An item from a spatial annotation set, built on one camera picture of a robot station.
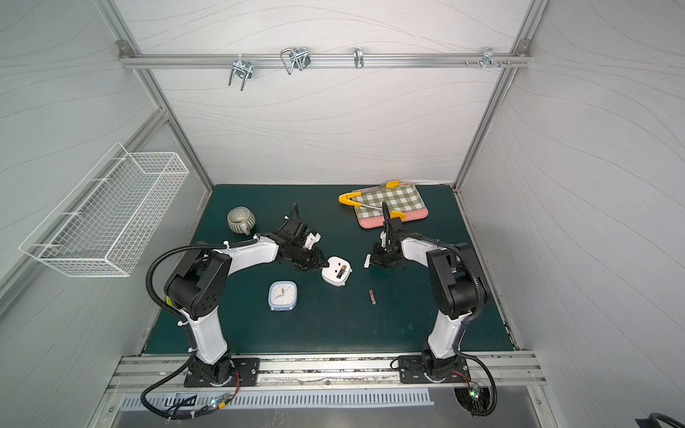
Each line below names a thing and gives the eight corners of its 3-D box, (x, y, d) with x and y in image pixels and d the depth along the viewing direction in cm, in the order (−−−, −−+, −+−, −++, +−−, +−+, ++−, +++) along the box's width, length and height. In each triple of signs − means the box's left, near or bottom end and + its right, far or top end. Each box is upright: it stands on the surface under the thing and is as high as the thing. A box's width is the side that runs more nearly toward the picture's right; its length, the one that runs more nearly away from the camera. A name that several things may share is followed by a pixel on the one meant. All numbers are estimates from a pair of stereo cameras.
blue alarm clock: (267, 312, 86) (264, 307, 83) (272, 285, 92) (269, 280, 89) (296, 312, 86) (294, 307, 83) (299, 285, 92) (297, 280, 89)
